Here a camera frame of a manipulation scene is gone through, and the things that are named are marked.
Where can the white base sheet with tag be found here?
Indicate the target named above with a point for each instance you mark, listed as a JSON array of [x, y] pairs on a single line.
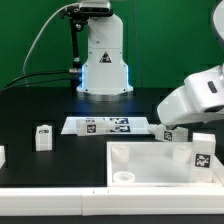
[[123, 125]]

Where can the white right fence bar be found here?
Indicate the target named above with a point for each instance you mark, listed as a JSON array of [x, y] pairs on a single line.
[[218, 170]]

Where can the grey camera on stand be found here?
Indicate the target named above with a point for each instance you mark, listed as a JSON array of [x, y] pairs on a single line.
[[88, 8]]

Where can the white front fence bar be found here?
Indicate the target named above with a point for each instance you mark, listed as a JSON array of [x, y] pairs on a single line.
[[111, 201]]

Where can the black camera stand pole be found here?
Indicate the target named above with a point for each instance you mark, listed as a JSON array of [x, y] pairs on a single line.
[[76, 57]]

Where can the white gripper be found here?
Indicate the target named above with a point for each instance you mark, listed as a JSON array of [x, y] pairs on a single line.
[[177, 109]]

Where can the white square table top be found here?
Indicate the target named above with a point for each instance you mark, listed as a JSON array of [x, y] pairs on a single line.
[[151, 164]]

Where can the white fence bar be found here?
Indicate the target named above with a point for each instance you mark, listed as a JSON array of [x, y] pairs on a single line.
[[111, 201], [218, 170]]

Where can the white left fence stub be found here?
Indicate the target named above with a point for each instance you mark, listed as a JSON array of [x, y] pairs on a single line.
[[2, 156]]

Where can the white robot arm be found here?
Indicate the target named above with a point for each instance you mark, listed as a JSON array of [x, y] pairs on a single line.
[[105, 74]]

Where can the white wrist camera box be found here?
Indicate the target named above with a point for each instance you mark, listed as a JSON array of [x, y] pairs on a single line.
[[206, 89]]

